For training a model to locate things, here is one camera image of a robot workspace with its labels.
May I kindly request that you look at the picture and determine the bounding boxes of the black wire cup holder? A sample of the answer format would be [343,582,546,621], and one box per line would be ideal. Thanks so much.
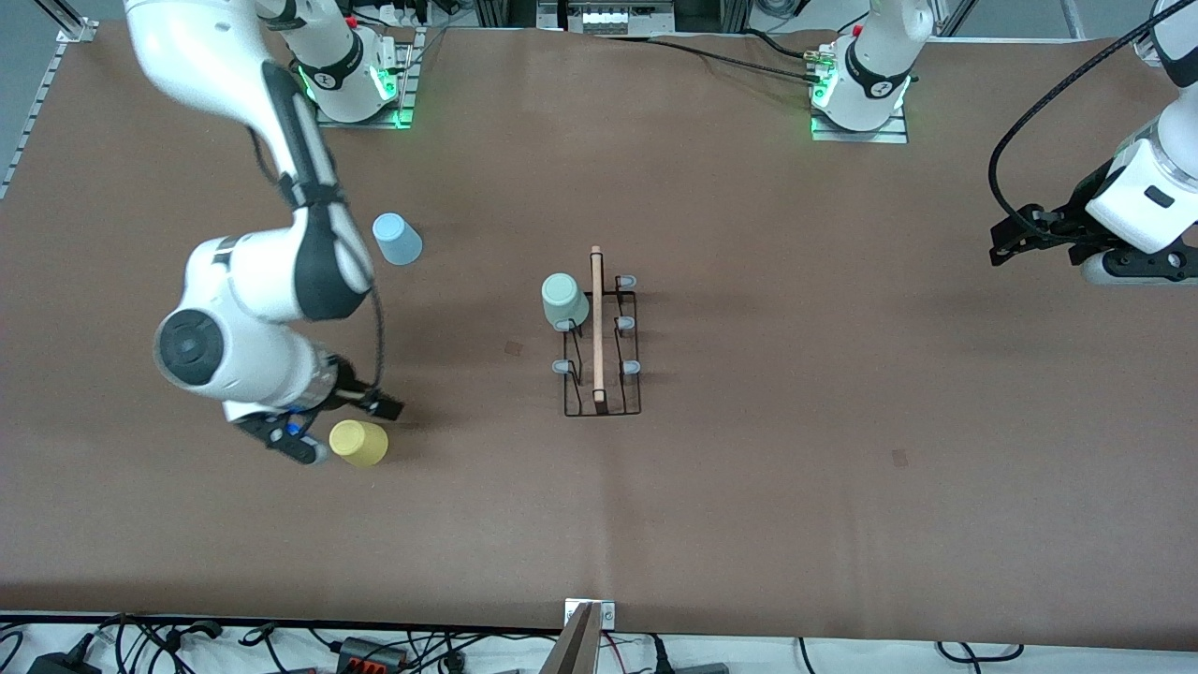
[550,245,643,418]

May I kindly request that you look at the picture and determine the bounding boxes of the aluminium corner profile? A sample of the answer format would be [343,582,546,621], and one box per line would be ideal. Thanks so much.
[1128,23,1171,68]

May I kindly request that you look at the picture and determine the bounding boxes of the pale green plastic cup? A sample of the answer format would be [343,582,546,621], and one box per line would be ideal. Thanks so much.
[541,272,592,330]

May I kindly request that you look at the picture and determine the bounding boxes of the white socket strip on frame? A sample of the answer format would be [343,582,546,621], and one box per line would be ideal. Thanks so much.
[560,0,677,34]

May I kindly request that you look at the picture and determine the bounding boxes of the yellow plastic cup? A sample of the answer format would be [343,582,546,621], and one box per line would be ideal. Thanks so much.
[329,419,389,468]

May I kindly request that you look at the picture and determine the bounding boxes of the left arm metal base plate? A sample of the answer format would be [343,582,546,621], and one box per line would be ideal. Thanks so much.
[810,105,910,144]

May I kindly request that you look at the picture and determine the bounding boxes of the aluminium edge rail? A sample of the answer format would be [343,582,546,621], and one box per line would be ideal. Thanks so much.
[0,0,96,200]

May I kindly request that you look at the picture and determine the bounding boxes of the metal camera bracket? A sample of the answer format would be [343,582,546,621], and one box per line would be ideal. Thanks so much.
[564,599,617,630]

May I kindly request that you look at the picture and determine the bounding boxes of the long black table cable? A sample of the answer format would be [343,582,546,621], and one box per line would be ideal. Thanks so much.
[599,33,829,85]

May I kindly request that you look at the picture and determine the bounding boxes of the grey camera support beam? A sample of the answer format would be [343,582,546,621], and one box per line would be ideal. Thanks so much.
[538,603,602,674]

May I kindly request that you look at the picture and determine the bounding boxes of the short black table cable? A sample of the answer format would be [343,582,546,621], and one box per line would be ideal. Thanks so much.
[744,26,825,63]

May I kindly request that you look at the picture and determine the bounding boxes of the light blue plastic cup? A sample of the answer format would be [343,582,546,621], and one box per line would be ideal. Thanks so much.
[372,212,424,267]

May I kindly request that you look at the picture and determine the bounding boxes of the white power strip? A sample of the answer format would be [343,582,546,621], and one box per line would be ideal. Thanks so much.
[377,0,443,29]

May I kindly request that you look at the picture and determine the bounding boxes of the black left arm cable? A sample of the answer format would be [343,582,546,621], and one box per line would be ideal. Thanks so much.
[987,0,1167,222]

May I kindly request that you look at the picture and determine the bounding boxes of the black power adapter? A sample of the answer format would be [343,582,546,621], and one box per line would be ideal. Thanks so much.
[26,646,102,674]

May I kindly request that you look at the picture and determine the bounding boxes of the black orange connector box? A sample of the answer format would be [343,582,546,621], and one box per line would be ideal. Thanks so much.
[335,637,410,674]

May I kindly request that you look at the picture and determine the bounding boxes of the black looped floor cable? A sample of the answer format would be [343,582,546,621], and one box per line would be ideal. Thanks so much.
[936,640,1027,667]

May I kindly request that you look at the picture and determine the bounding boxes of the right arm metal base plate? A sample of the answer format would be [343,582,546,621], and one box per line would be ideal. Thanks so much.
[314,26,419,130]

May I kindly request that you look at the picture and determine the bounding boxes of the brown table cover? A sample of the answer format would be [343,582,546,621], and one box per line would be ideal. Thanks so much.
[0,21,1198,652]

